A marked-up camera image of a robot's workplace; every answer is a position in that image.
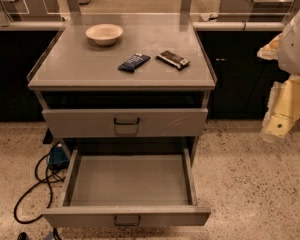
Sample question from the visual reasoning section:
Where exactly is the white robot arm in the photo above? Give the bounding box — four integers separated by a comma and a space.
257, 10, 300, 142

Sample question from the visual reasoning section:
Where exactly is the black lower drawer handle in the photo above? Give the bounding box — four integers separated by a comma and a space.
114, 215, 141, 227

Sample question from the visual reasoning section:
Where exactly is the black floor cable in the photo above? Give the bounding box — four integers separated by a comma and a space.
13, 152, 66, 225

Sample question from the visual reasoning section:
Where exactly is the blue power box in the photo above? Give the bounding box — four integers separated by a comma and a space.
48, 146, 69, 170

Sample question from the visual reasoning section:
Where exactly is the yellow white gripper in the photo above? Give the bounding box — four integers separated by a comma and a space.
257, 34, 300, 143

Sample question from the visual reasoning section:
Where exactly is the grey drawer cabinet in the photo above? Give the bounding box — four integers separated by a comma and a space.
29, 14, 215, 155

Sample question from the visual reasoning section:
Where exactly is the black snack bar packet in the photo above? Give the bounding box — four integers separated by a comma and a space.
156, 50, 190, 70

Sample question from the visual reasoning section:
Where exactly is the white ceramic bowl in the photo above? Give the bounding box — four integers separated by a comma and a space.
86, 24, 123, 46

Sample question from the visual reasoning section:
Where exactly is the black drawer handle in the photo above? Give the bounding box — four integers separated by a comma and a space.
114, 215, 141, 227
113, 117, 140, 126

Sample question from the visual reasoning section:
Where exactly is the black upper drawer handle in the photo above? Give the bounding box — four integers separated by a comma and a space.
113, 117, 140, 126

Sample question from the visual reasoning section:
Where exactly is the grey drawer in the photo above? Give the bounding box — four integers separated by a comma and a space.
44, 149, 211, 228
43, 109, 208, 138

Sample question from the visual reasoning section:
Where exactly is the blue snack packet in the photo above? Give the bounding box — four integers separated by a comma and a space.
118, 53, 150, 73

